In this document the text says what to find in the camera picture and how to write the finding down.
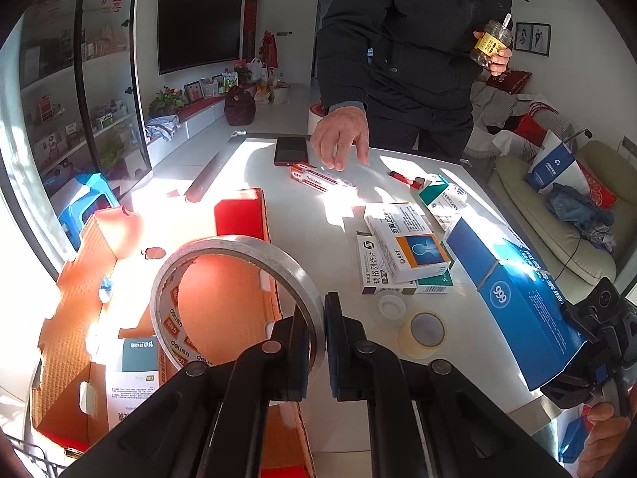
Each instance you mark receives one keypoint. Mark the red cardboard fruit box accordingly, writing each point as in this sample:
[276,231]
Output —
[203,420]

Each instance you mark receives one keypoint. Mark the small clear tape roll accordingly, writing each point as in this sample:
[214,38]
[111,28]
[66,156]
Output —
[391,307]

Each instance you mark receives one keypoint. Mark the glass jar yellow label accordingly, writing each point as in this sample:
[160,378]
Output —
[496,36]

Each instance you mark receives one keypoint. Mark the white repaglinide medicine box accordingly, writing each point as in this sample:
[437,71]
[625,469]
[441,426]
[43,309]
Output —
[375,277]

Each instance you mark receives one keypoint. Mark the bystander right hand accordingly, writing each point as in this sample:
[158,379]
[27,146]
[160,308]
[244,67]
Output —
[337,133]

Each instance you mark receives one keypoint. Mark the person in black jacket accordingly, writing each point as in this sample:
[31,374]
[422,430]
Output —
[408,65]

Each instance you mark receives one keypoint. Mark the operator right hand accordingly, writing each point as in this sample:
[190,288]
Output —
[605,437]

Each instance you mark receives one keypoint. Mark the red lighter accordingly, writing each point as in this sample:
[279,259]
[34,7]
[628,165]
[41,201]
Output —
[414,184]

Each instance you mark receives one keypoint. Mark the orange blue white medicine box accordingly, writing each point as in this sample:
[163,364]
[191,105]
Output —
[408,246]

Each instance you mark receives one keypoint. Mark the white teal cefixime box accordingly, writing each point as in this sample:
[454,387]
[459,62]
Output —
[132,375]

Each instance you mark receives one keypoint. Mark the blue denim clothes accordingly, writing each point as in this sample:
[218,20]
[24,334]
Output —
[593,223]

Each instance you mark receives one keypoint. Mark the dark red bag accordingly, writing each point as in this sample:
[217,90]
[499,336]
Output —
[240,107]

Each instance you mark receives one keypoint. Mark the teal white medicine box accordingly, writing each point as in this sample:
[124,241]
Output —
[444,200]

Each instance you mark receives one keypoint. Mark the potted green plant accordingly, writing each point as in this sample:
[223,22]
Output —
[167,102]

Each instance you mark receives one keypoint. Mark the large tape roll red print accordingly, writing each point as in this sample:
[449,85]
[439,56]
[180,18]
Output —
[215,297]

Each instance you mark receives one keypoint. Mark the blue plastic stool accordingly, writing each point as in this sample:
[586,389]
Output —
[79,200]

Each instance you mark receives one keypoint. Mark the dark red smartphone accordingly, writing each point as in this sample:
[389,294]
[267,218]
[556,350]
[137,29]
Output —
[291,150]

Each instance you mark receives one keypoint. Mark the red white ointment box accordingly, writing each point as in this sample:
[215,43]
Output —
[320,180]

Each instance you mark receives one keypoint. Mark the white green medicine box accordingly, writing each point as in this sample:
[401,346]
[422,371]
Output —
[439,284]

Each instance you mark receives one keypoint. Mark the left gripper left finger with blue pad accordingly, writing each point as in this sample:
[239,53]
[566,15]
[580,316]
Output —
[289,371]

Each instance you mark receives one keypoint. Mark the blue banded medicine box bundle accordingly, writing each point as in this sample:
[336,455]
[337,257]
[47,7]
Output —
[520,294]

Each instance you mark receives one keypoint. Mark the bystander left hand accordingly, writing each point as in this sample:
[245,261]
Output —
[497,59]

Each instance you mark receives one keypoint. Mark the white blue shopping bag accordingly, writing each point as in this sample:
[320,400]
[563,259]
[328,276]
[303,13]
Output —
[555,164]

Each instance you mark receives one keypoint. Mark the black wall television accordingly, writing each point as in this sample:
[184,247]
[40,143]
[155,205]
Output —
[193,33]

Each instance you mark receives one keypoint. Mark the red cushion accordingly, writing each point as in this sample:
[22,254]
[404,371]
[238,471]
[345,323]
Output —
[512,81]

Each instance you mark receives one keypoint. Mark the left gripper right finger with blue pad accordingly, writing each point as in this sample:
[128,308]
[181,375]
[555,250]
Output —
[347,372]

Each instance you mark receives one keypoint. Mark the beige masking tape roll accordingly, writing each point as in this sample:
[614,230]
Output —
[422,335]

